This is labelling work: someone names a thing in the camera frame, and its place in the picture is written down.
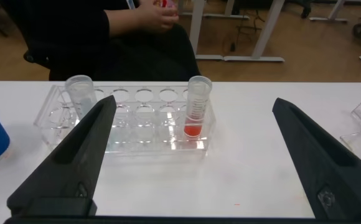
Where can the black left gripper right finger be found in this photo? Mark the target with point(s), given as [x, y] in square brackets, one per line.
[333, 174]

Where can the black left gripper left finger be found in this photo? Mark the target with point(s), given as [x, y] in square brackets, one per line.
[74, 161]

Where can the red pigment test tube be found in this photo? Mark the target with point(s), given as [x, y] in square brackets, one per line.
[196, 105]

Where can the blue pigment test tube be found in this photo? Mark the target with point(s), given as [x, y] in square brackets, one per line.
[80, 93]

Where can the black office chair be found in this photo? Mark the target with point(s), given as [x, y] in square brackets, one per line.
[35, 59]

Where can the man in black shirt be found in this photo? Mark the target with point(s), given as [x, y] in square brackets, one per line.
[121, 53]

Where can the long white standing desk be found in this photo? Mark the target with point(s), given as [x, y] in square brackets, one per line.
[336, 9]

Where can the black display stand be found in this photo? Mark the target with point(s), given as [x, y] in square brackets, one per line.
[305, 11]

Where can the red pink toy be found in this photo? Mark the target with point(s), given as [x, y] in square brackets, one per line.
[165, 3]

